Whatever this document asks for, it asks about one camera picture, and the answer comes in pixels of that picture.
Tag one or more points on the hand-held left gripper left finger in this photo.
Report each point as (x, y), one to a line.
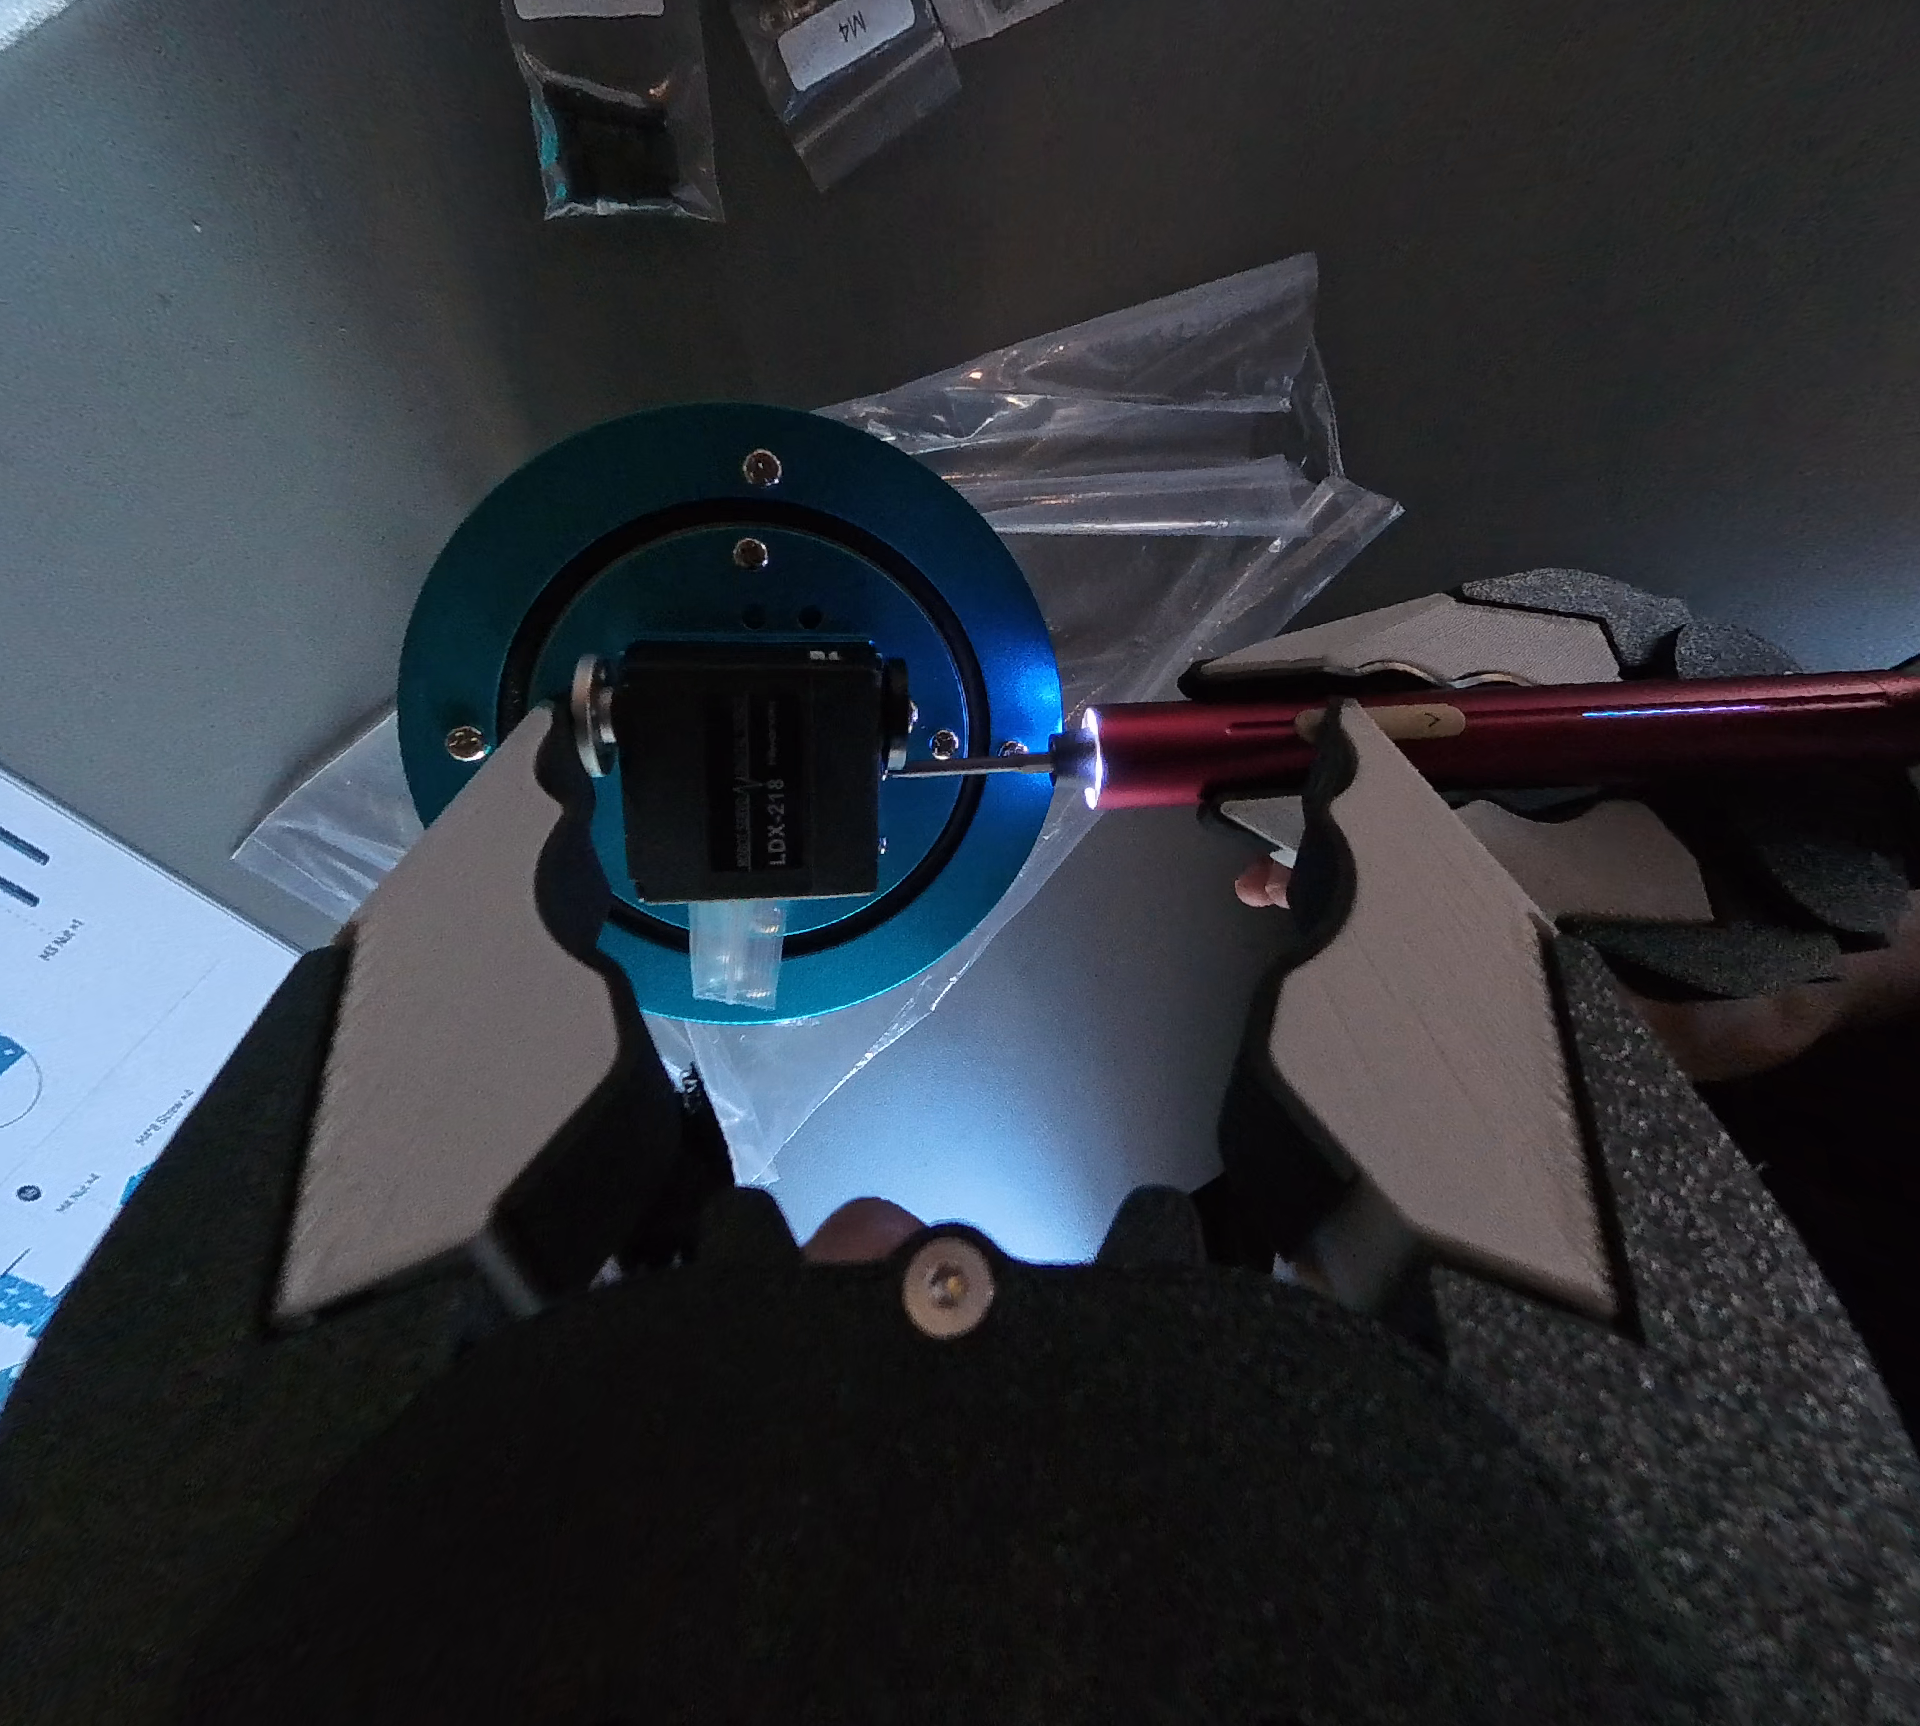
(435, 1050)

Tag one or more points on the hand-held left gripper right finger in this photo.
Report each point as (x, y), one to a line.
(1441, 1037)

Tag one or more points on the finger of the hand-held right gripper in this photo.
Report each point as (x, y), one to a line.
(1621, 865)
(1381, 647)

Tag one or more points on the red electric screwdriver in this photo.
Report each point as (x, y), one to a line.
(1201, 738)

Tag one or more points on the black servo motor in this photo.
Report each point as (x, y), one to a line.
(750, 781)

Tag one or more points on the blue round metal base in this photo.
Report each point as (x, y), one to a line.
(481, 617)

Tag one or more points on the grey desk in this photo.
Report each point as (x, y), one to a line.
(1574, 256)

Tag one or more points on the person's right hand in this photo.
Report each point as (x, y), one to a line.
(1261, 882)

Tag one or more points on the large clear plastic bag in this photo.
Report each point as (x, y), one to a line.
(1141, 467)

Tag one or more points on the small clear plastic piece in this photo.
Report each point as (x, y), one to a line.
(734, 955)

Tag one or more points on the printed instruction sheet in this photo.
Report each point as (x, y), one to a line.
(120, 976)

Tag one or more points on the bag of black screws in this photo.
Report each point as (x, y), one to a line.
(600, 120)

